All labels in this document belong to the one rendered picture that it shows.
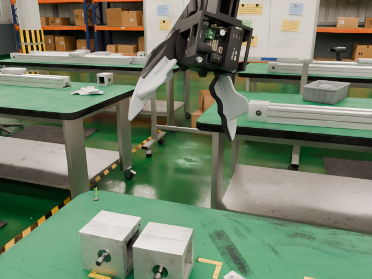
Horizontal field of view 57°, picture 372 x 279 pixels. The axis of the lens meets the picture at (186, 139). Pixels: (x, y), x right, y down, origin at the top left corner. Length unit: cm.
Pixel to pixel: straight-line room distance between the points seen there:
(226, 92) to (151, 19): 288
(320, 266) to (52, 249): 61
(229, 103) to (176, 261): 34
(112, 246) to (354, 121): 141
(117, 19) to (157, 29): 791
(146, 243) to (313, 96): 186
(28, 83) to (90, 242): 240
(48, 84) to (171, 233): 233
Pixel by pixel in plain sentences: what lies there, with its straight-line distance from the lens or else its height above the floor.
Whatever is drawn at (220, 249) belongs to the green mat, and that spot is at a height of 78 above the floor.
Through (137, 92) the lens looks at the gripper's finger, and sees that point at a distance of 43.
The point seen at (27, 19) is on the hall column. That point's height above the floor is 129.
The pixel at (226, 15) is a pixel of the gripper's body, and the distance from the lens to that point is 42.
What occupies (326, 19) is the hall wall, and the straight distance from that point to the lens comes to 1076.
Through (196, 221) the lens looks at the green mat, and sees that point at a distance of 94.
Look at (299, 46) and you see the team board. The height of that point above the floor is 108.
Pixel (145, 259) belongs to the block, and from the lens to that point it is 71.
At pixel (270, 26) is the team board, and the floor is 123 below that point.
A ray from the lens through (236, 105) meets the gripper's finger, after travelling 47.
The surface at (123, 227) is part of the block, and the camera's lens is 76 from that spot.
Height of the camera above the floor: 129
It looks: 19 degrees down
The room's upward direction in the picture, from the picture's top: straight up
